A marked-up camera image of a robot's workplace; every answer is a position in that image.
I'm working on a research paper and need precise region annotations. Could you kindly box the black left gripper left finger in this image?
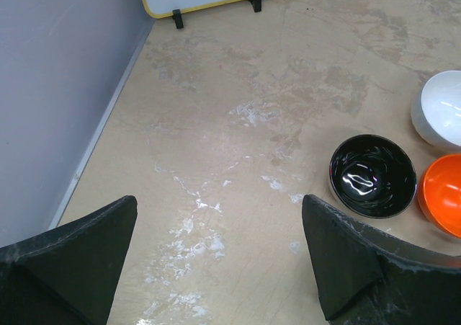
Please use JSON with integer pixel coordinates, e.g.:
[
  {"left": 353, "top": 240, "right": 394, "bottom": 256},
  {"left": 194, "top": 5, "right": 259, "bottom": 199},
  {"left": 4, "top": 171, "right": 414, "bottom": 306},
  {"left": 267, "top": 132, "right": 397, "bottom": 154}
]
[{"left": 1, "top": 195, "right": 138, "bottom": 324}]

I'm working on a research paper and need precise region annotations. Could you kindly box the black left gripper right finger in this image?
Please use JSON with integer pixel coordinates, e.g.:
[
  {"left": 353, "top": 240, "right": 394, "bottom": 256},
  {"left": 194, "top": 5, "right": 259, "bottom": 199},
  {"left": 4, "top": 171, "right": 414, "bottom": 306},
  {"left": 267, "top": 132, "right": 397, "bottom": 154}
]
[{"left": 302, "top": 195, "right": 460, "bottom": 324}]

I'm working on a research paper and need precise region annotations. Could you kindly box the black glossy bowl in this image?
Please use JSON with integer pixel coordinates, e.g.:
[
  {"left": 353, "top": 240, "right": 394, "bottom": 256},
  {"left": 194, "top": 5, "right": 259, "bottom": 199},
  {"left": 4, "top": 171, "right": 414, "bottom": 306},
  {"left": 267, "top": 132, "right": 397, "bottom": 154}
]
[{"left": 328, "top": 134, "right": 417, "bottom": 219}]

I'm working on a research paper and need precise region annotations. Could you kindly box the orange bowl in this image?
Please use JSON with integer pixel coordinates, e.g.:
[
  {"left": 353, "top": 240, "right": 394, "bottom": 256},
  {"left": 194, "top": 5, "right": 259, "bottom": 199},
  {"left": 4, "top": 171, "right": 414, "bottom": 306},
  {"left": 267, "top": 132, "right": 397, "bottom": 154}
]
[{"left": 417, "top": 153, "right": 460, "bottom": 238}]

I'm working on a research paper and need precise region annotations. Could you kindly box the white bowl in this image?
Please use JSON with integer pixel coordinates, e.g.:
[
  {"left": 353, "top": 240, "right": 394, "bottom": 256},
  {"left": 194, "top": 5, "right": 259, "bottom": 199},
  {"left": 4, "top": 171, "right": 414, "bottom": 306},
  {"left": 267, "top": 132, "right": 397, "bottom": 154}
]
[{"left": 411, "top": 70, "right": 460, "bottom": 153}]

